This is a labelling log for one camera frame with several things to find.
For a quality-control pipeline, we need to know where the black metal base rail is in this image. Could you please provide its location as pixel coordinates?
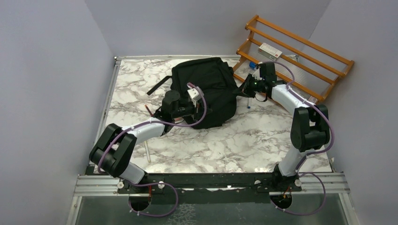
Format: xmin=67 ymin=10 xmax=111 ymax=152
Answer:
xmin=117 ymin=172 xmax=301 ymax=205

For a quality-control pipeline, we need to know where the small red white box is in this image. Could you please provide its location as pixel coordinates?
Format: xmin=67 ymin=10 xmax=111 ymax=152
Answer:
xmin=308 ymin=96 xmax=318 ymax=104

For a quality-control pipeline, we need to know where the orange wooden shelf rack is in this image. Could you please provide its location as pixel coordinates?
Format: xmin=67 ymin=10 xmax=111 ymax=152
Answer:
xmin=233 ymin=15 xmax=354 ymax=102

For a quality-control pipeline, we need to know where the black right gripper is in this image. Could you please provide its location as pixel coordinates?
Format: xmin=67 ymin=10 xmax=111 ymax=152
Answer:
xmin=235 ymin=73 xmax=265 ymax=98

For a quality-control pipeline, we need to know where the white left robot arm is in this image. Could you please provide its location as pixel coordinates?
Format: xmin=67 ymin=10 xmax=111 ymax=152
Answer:
xmin=89 ymin=87 xmax=208 ymax=193

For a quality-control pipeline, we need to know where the pale yellow pencil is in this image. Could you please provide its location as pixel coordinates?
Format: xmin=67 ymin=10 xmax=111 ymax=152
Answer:
xmin=144 ymin=141 xmax=152 ymax=163

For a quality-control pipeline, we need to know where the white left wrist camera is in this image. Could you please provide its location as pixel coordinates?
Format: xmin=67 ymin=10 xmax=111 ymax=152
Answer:
xmin=187 ymin=88 xmax=202 ymax=107

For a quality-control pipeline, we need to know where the small blue object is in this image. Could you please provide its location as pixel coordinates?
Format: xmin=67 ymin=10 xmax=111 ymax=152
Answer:
xmin=249 ymin=62 xmax=257 ymax=70

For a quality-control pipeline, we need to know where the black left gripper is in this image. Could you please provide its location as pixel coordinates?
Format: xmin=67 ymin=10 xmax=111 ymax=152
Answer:
xmin=172 ymin=98 xmax=212 ymax=121

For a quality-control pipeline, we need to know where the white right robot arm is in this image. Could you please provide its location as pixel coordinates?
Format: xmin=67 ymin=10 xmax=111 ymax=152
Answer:
xmin=234 ymin=61 xmax=333 ymax=191

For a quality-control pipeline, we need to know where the black student bag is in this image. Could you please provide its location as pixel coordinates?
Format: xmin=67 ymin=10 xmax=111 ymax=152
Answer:
xmin=147 ymin=57 xmax=237 ymax=129

